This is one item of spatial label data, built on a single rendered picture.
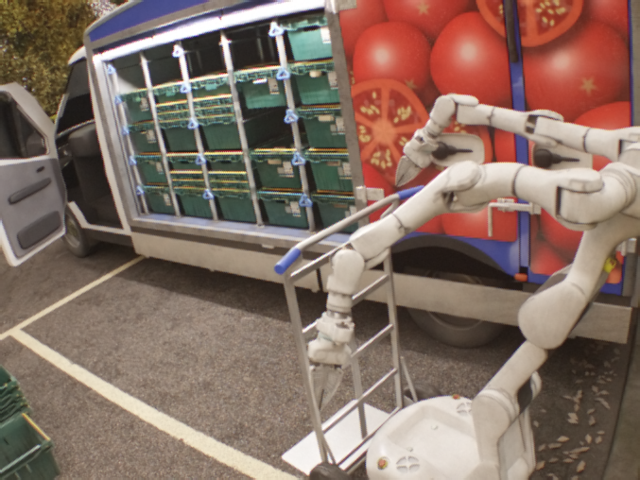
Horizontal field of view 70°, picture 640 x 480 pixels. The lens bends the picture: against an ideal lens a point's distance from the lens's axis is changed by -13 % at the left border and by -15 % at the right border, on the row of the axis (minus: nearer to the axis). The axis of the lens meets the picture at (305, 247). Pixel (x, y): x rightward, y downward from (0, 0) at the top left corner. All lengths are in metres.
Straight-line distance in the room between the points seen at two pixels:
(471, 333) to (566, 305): 1.85
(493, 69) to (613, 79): 0.54
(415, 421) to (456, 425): 0.18
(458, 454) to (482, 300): 1.02
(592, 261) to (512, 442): 0.83
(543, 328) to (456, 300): 1.55
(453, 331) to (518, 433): 1.39
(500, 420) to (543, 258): 1.15
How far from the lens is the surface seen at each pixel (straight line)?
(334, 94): 3.08
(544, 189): 1.11
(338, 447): 2.68
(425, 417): 2.34
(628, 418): 2.75
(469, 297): 2.91
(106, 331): 4.35
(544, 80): 2.42
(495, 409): 1.70
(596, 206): 1.08
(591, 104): 2.40
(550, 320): 1.42
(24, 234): 5.27
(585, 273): 1.37
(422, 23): 2.57
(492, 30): 2.45
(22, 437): 3.32
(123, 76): 4.74
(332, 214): 3.33
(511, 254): 2.71
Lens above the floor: 1.89
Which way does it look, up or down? 23 degrees down
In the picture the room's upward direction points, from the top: 10 degrees counter-clockwise
